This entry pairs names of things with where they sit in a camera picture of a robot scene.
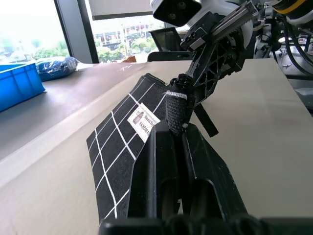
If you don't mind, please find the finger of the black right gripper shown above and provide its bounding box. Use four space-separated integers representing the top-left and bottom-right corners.
192 45 236 106
186 45 221 83

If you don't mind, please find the dark window frame post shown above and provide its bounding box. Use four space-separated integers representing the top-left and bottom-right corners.
53 0 100 65

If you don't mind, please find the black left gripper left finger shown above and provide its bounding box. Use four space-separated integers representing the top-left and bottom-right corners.
126 123 184 218

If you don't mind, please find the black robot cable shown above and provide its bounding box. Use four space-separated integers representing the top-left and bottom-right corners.
281 23 313 77

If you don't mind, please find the black white-grid fabric pouch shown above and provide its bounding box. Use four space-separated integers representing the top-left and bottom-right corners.
86 72 220 225

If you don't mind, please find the blue item in plastic bag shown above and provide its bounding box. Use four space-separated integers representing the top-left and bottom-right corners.
35 56 79 82

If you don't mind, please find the black mesh office chair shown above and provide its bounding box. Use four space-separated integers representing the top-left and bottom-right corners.
146 26 194 62

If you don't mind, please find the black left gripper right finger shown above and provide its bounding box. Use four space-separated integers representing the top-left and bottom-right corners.
181 123 248 217

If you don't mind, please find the blue plastic crate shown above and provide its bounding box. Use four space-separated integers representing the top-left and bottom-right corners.
0 62 46 113

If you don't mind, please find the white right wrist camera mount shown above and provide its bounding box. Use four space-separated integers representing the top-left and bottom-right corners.
150 0 254 46

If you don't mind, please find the grey roller window blind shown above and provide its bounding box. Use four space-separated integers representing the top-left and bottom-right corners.
88 0 157 21

